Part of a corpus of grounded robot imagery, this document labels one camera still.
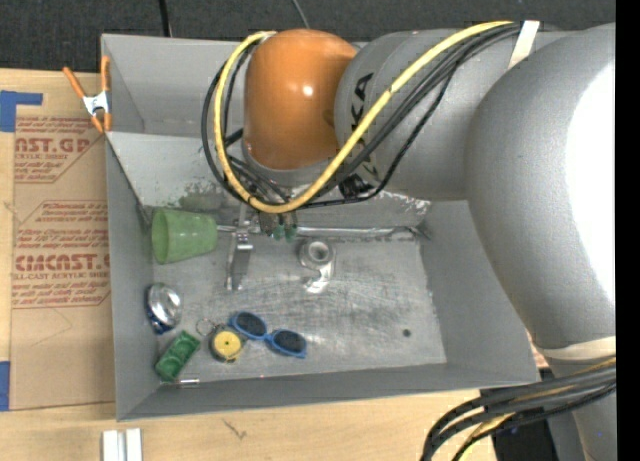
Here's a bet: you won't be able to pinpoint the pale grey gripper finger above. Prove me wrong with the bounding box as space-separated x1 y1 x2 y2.
225 231 242 292
231 231 255 292

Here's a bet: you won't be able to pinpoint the green plastic cup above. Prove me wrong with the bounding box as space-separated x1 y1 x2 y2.
151 207 219 266

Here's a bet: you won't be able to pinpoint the shiny silver metal piece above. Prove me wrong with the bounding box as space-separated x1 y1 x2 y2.
298 239 338 296

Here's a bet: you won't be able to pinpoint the yellow tape measure with keyring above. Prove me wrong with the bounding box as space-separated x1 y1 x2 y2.
195 318 248 365

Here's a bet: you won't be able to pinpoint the blue sunglasses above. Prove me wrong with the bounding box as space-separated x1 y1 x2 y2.
228 310 308 360

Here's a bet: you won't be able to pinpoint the crushed silver and blue can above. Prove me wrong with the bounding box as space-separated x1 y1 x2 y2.
145 282 184 336

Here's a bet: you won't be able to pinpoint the green toy brick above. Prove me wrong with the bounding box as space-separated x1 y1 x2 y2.
154 329 202 383

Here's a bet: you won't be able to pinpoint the grey metal bin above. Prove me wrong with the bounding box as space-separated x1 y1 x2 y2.
99 32 543 423

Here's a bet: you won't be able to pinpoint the brown cardboard board, red print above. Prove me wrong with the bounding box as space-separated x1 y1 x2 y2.
7 67 117 411

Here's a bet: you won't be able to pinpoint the black cylinder on white bracket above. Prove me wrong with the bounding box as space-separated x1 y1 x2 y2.
338 172 377 201

